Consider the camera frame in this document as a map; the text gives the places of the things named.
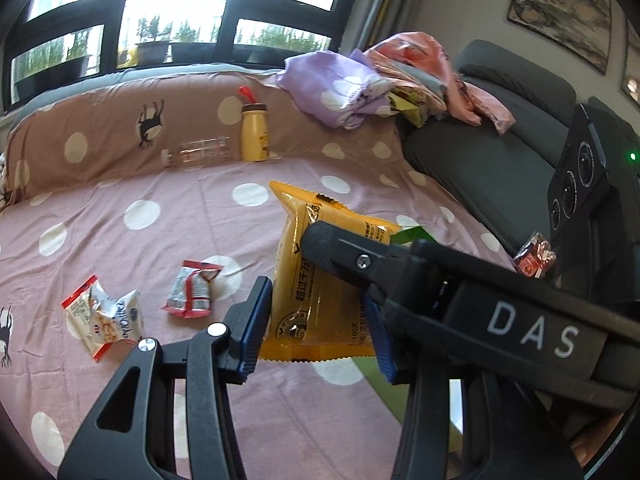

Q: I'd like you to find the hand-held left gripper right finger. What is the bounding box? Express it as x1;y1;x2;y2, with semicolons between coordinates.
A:
362;292;586;480

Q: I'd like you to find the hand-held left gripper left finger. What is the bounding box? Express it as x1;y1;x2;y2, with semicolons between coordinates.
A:
57;276;273;480

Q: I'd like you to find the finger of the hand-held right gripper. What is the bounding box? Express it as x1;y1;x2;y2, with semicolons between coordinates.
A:
302;219;443;312

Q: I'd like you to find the orange-yellow snack packet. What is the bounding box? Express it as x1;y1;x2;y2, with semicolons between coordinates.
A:
257;180;403;363

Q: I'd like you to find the red silver snack packet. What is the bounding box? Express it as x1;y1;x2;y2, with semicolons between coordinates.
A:
161;260;225;318

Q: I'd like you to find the white bean snack packet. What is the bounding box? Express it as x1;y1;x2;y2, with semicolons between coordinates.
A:
61;275;146;363

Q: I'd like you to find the person's right hand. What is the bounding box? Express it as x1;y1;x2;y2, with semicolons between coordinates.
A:
570;407;628;468

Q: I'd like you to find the small red glossy packet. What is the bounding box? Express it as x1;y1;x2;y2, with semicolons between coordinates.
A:
515;231;557;278

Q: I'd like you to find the pink polka dot bedsheet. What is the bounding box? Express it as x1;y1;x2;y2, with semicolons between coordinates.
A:
0;155;521;480

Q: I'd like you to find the yellow bottle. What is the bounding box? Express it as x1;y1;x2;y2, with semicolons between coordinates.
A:
237;85;272;162

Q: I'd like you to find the yellow printed cloth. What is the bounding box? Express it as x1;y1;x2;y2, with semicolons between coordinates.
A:
390;87;431;128

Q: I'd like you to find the grey sofa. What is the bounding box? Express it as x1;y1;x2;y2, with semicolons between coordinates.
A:
397;40;581;266

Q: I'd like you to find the clear plastic bottle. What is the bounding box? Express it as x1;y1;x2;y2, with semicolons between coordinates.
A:
161;135;232;168

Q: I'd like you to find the pink cloth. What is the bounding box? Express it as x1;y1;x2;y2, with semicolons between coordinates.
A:
362;31;516;135

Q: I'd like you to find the brown polka dot pillow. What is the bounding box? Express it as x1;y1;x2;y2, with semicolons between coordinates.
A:
5;67;401;201

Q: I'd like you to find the long black planter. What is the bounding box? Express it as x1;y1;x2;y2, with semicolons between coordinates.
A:
15;55;91;101

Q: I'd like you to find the small wall picture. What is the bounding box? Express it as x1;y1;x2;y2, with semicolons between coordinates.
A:
620;20;640;106

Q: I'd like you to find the large wall picture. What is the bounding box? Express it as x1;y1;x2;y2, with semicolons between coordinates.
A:
507;0;613;76

